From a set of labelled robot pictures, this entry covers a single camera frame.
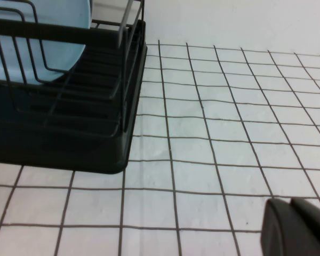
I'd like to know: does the white black-gridded tablecloth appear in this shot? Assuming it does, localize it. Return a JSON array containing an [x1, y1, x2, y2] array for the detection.
[[0, 39, 320, 256]]

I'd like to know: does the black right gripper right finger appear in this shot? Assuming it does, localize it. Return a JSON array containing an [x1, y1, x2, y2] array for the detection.
[[291, 196, 320, 256]]

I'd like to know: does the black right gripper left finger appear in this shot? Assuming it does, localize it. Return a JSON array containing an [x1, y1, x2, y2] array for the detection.
[[260, 198, 318, 256]]

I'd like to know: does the black wire dish rack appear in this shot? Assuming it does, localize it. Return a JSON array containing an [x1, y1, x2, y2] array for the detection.
[[0, 0, 147, 139]]

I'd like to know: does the light blue round plate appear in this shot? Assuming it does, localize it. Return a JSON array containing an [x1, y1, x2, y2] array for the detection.
[[0, 0, 93, 85]]

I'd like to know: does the black plastic drip tray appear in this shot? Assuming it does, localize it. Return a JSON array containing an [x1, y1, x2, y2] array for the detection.
[[0, 20, 149, 175]]

